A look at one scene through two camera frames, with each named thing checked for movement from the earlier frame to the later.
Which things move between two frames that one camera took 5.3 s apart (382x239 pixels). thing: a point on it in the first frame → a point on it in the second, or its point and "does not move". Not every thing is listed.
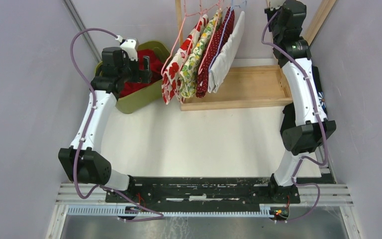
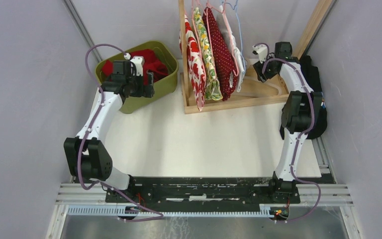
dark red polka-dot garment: [223, 34] → [226, 62]
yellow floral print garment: [190, 71] → [212, 87]
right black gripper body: [274, 26] → [268, 71]
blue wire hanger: [224, 35] → [235, 8]
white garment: [228, 57] → [229, 36]
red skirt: [156, 68] does not move
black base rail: [203, 190] does not move
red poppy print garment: [169, 83] → [196, 72]
